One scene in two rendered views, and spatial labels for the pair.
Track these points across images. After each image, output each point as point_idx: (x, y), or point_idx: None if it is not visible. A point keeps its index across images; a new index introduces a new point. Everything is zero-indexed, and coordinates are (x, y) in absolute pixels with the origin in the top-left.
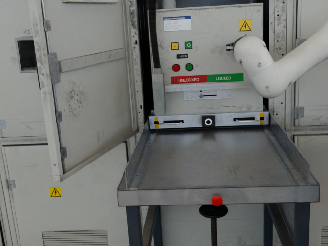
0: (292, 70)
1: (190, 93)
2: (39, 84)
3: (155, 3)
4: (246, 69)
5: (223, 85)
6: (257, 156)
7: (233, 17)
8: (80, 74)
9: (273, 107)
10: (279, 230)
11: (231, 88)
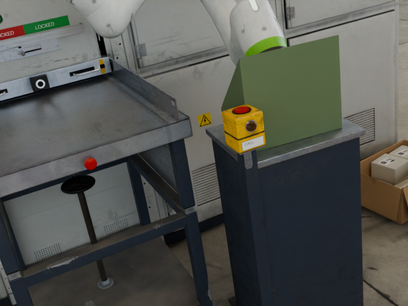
0: (130, 0)
1: (7, 53)
2: None
3: None
4: (79, 8)
5: (47, 34)
6: (114, 108)
7: None
8: None
9: (111, 50)
10: (155, 183)
11: (57, 36)
